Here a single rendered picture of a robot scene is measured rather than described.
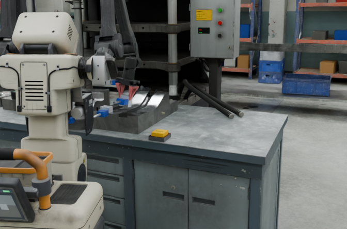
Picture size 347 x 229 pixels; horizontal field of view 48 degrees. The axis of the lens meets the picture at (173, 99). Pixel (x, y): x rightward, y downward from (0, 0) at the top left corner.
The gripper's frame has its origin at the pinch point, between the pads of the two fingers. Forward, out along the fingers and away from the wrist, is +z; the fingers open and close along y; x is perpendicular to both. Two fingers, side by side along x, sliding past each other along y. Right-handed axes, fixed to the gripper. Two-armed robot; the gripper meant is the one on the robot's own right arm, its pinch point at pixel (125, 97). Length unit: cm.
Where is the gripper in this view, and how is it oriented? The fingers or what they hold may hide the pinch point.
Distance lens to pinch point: 193.6
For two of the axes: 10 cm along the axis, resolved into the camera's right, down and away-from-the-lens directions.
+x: -3.8, 0.8, -9.2
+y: -9.1, -2.1, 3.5
